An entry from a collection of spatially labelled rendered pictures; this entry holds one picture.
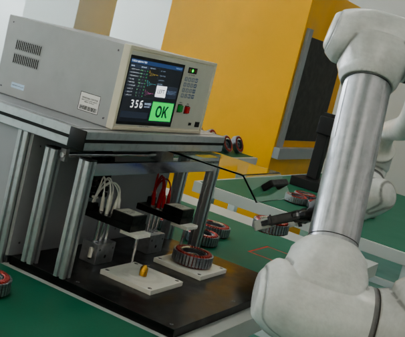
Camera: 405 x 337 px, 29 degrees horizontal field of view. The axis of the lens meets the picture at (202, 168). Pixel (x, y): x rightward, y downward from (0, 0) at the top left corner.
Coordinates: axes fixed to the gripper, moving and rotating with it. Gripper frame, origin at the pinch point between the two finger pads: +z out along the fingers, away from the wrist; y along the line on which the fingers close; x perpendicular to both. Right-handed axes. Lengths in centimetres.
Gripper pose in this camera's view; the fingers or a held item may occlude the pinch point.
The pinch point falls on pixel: (271, 224)
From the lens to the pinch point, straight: 240.0
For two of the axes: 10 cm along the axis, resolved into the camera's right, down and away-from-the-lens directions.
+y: 6.8, 0.3, 7.3
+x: -1.6, -9.7, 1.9
